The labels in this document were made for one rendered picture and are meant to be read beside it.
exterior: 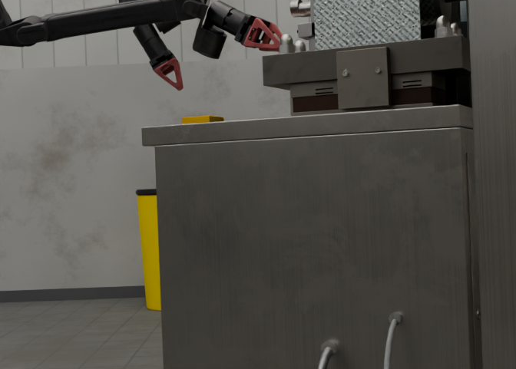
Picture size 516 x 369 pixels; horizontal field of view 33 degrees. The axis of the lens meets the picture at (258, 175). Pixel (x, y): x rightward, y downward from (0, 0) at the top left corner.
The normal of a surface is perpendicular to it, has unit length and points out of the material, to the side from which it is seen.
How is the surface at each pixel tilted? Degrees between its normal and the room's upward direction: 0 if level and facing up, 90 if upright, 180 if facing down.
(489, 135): 90
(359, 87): 90
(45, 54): 90
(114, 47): 90
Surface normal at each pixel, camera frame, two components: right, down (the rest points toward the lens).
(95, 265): -0.02, 0.00
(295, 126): -0.43, 0.01
